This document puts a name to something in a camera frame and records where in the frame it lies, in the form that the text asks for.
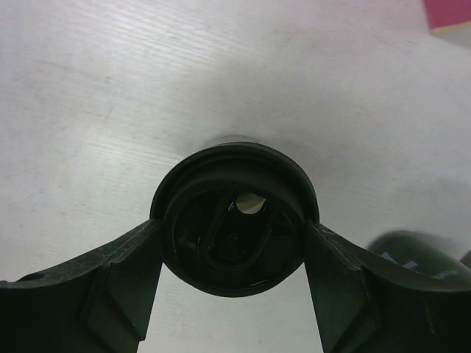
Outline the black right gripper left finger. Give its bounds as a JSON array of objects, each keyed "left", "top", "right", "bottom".
[{"left": 1, "top": 220, "right": 163, "bottom": 352}]

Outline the pink cream paper bag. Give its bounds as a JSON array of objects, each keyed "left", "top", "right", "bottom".
[{"left": 423, "top": 0, "right": 471, "bottom": 32}]

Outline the black plastic cup lid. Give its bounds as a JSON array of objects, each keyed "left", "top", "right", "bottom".
[{"left": 150, "top": 142, "right": 319, "bottom": 297}]

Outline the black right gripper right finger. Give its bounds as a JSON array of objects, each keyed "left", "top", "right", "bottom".
[{"left": 305, "top": 222, "right": 470, "bottom": 352}]

